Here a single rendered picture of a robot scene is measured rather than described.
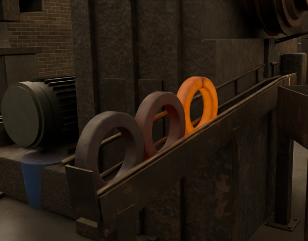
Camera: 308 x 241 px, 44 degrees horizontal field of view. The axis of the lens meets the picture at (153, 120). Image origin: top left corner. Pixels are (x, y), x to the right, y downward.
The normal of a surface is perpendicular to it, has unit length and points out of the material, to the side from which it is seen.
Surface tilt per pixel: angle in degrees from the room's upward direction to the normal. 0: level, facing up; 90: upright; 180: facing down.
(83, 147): 66
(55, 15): 90
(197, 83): 90
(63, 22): 90
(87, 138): 55
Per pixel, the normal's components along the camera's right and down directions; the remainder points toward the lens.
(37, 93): 0.55, -0.63
